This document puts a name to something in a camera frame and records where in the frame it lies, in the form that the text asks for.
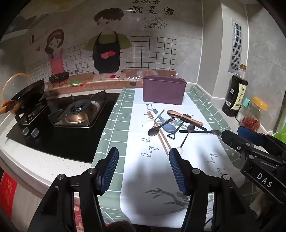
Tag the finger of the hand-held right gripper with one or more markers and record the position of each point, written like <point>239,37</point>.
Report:
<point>236,142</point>
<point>248,132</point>

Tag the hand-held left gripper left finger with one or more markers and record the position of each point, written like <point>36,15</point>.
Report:
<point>110,167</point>

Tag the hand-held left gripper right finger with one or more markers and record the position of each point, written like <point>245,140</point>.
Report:
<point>176,169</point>

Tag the wooden chopstick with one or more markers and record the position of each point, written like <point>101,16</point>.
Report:
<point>162,144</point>

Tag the black utensil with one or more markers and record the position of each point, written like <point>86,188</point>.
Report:
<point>201,127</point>

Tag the dark shovel-shaped spoon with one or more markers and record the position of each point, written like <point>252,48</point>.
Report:
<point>176,129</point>

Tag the blue spoon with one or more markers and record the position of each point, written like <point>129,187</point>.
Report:
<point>168,129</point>

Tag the long white plastic spoon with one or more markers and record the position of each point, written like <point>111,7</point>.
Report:
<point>148,125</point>

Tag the wooden spoon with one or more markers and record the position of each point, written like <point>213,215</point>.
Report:
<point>176,113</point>

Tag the purple plastic utensil container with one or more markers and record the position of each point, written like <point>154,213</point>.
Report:
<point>163,91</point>

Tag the chili jar with yellow lid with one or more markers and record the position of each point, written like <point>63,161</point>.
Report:
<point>252,122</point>

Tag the small bottle with teal cap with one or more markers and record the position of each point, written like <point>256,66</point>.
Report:
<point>242,111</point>

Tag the green plastic bag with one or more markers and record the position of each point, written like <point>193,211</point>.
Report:
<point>280,137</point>

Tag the dark soy sauce bottle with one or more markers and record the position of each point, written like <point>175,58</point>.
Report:
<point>234,96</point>

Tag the green checkered mat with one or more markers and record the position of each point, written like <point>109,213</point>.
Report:
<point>116,125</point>

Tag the black gas stove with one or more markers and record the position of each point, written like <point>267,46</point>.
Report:
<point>67,142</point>

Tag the stove knob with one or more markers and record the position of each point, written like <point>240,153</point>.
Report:
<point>26,131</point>
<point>34,133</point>

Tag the white vent grille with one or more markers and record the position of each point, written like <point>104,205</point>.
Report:
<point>235,44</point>

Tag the red paper decoration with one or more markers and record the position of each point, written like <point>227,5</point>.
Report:
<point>7,191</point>

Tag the black wok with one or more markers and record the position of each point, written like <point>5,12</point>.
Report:
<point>29,93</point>

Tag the glass pot lid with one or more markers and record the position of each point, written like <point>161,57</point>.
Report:
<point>13,83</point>

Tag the cartoon kitchen wall poster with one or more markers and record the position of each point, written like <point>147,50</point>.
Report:
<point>105,51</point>

